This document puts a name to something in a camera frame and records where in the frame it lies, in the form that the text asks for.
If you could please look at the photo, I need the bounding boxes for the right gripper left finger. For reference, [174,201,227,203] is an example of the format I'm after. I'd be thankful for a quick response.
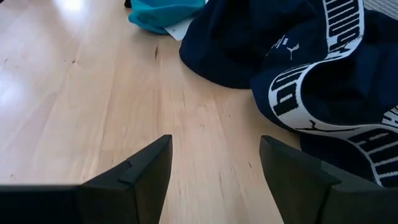
[0,134,174,224]

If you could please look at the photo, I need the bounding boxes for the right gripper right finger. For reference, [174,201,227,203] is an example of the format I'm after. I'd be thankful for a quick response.
[259,135,398,224]

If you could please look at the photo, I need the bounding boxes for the navy Puma briefs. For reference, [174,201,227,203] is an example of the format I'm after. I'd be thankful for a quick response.
[179,0,398,190]

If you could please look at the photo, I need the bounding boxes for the white cloth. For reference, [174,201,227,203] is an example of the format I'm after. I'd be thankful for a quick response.
[164,17,200,42]

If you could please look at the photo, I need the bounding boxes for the teal garment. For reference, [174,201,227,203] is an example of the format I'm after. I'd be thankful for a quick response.
[127,0,206,35]

